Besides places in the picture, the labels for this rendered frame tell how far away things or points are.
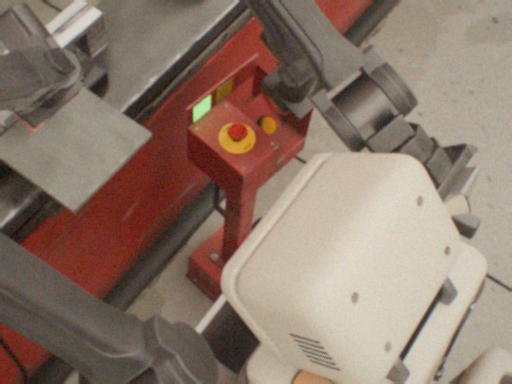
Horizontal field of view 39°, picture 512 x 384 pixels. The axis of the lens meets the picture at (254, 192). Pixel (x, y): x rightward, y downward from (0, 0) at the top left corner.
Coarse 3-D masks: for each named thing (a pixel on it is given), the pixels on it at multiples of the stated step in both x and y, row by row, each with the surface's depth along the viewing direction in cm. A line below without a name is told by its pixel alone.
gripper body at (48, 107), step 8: (72, 88) 110; (80, 88) 111; (64, 96) 105; (72, 96) 110; (48, 104) 106; (56, 104) 107; (32, 112) 107; (40, 112) 107; (48, 112) 108; (32, 120) 107; (40, 120) 107
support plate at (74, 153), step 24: (96, 96) 120; (48, 120) 117; (72, 120) 117; (96, 120) 117; (120, 120) 118; (0, 144) 114; (24, 144) 114; (48, 144) 115; (72, 144) 115; (96, 144) 115; (120, 144) 116; (24, 168) 112; (48, 168) 112; (72, 168) 113; (96, 168) 113; (48, 192) 110; (72, 192) 111
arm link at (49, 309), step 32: (0, 256) 59; (32, 256) 63; (0, 288) 59; (32, 288) 61; (64, 288) 64; (0, 320) 61; (32, 320) 62; (64, 320) 63; (96, 320) 66; (128, 320) 70; (160, 320) 71; (64, 352) 65; (96, 352) 66; (128, 352) 67; (160, 352) 69; (192, 352) 72
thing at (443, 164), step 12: (420, 132) 91; (408, 144) 89; (420, 144) 90; (432, 144) 92; (420, 156) 90; (432, 156) 90; (444, 156) 91; (456, 156) 93; (468, 156) 93; (432, 168) 90; (444, 168) 91; (456, 168) 92; (432, 180) 91; (444, 180) 91; (444, 192) 91
